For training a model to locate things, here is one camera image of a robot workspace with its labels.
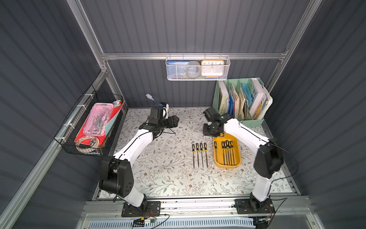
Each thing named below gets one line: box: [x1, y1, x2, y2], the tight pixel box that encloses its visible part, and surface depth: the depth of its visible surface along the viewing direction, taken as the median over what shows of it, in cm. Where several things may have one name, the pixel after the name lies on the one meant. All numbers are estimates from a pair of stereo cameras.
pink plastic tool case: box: [82, 103, 114, 137], surface depth 74 cm
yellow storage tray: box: [213, 132, 242, 169], surface depth 95 cm
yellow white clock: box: [200, 59, 225, 77], surface depth 90 cm
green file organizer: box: [212, 77, 274, 127], surface depth 101 cm
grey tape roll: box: [186, 60, 202, 78], surface depth 89 cm
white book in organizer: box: [249, 77, 268, 120], surface depth 101 cm
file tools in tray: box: [214, 139, 235, 166], surface depth 98 cm
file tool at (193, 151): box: [192, 143, 196, 169], surface depth 98 cm
